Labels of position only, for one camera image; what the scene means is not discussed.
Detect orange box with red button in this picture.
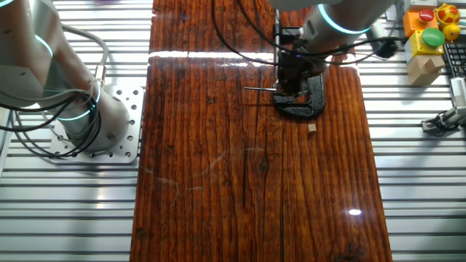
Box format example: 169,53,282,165
401,7,440,38

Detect yellow box with green button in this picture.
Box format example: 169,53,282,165
404,27,447,63

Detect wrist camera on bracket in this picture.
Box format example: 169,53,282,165
366,30,399,60

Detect brown wooden board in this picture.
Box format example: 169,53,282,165
129,0,395,262

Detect beige wooden block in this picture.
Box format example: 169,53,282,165
405,54,447,87

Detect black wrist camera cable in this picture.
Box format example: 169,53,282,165
210,0,407,68

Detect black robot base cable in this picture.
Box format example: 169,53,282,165
0,86,105,159

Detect grey metal bracket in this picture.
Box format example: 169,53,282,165
384,0,413,21

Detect yellow red-spotted toy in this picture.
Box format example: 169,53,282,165
434,2,462,42

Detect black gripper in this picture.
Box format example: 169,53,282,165
275,49,322,98

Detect black C-clamp with steel screw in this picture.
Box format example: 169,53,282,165
272,9,327,119

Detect black keyboard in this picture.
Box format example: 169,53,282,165
441,41,466,79

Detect ribbed silver camera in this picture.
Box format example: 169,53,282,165
449,76,466,108

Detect small black clock movement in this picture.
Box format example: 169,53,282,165
274,93,296,106

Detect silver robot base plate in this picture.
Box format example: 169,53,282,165
48,84,146,166

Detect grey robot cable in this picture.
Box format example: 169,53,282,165
59,23,111,89

